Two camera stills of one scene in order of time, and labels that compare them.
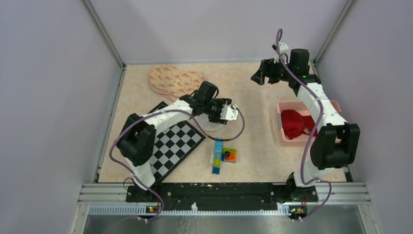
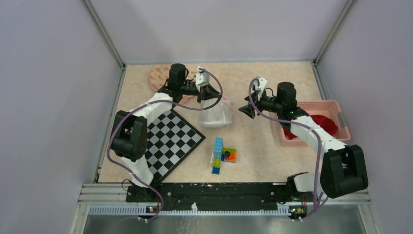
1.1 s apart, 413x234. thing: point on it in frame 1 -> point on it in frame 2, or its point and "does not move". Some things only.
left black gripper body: (215, 109) -> (188, 89)
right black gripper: (266, 70) -> (249, 109)
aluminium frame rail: (113, 199) does not move
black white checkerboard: (175, 142) does not move
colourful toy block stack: (220, 154) does not move
